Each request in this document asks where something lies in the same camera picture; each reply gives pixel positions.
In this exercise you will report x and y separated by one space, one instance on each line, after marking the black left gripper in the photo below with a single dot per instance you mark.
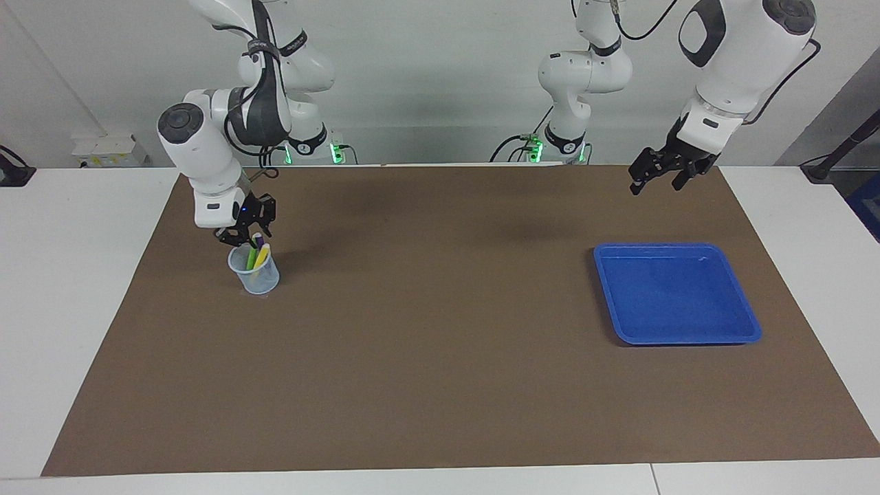
684 157

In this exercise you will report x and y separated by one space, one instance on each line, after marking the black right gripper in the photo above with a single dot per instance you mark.
254 210

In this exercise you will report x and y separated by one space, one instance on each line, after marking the purple marker pen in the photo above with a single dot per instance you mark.
258 242

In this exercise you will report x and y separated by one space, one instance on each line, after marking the green marker pen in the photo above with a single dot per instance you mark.
251 258

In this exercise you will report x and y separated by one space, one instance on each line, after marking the yellow marker pen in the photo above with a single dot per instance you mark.
263 256

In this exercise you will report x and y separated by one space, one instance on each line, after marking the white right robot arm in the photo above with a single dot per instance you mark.
206 151

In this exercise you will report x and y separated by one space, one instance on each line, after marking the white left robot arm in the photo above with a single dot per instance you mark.
742 55

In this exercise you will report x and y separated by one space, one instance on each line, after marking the blue plastic tray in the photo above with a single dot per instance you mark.
677 295

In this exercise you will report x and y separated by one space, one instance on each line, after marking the translucent plastic cup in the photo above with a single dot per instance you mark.
261 282

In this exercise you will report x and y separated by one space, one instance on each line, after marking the white base connector box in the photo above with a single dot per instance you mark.
340 151

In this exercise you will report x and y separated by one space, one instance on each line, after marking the green-lit base connector box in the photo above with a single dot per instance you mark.
533 148

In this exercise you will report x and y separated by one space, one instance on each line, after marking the black stand pole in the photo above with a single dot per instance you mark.
842 148

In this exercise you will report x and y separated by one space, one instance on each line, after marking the blue crate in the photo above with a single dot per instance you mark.
867 206

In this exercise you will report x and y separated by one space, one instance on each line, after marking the brown table mat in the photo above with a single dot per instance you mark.
440 344

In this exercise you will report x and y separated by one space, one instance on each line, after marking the black clamp base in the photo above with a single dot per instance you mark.
14 172

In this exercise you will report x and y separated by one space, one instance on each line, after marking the white wall socket box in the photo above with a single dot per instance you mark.
110 151

